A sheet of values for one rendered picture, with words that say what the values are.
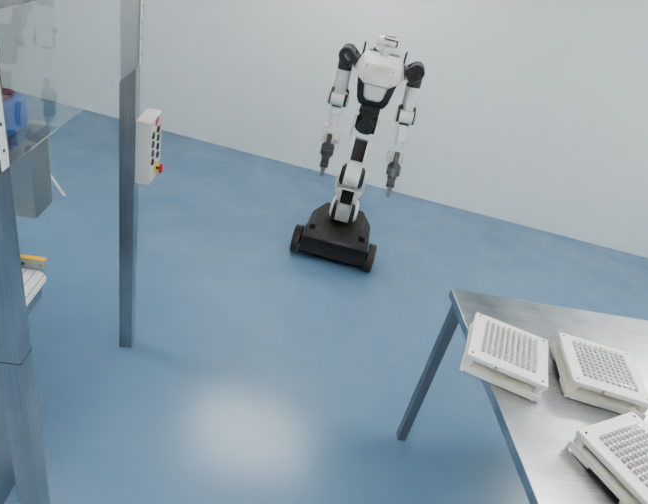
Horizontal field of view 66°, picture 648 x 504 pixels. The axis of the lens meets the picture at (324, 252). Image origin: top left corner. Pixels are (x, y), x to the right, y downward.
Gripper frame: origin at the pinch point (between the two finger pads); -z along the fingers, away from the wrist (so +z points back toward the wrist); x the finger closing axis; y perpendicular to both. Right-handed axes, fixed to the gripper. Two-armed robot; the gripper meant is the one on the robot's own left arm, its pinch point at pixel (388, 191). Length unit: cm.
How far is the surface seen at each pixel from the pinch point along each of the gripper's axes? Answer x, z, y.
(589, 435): 205, -43, 64
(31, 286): 210, -38, -94
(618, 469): 213, -47, 69
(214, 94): -134, 49, -177
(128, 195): 143, -17, -104
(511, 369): 188, -36, 45
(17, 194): 219, -11, -94
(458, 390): 75, -93, 59
